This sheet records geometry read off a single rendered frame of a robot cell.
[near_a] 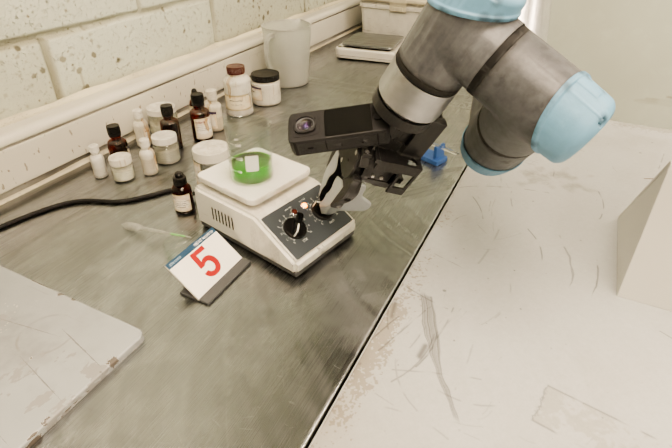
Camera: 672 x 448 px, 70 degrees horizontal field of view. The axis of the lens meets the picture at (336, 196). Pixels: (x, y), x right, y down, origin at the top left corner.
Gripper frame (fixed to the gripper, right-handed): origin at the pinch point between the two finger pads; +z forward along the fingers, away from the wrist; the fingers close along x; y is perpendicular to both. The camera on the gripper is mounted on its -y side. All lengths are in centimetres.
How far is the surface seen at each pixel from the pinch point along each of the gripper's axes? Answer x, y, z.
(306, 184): 4.4, -1.2, 2.0
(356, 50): 83, 29, 28
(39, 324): -15.1, -30.7, 11.8
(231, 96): 44, -9, 24
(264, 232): -4.7, -7.4, 2.2
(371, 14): 109, 38, 30
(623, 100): 85, 132, 17
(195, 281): -10.2, -14.7, 7.0
